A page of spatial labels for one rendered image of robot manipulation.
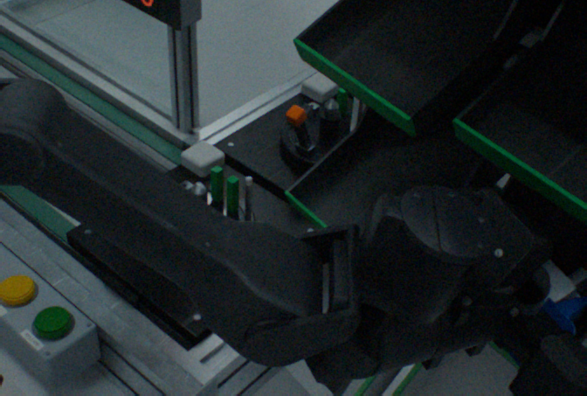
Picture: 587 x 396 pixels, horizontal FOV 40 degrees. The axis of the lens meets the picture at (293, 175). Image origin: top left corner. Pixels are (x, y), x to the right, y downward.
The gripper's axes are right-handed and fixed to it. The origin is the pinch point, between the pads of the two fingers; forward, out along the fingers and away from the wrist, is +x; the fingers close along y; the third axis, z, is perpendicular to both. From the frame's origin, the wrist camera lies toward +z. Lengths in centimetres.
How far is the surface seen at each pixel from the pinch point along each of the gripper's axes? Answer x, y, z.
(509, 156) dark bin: -5.5, 3.8, 10.0
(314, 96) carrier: 27, 61, -27
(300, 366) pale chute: -1.5, 15.8, -28.0
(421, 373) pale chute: 3.8, 6.3, -19.4
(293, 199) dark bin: -6.8, 20.4, -8.1
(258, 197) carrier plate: 9, 44, -31
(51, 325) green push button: -21, 35, -37
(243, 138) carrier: 13, 57, -30
